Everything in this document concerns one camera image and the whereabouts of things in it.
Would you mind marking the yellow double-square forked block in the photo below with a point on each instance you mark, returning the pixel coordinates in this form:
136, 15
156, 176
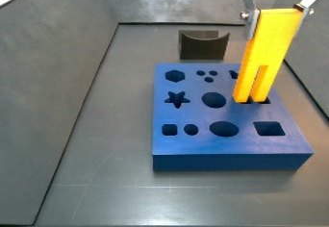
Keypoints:
274, 32

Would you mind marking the blue shape-sorting foam board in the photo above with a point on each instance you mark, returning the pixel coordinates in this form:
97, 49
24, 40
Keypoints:
206, 132

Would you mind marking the black curved holder stand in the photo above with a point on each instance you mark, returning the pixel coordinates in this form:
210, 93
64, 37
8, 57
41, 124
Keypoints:
202, 45

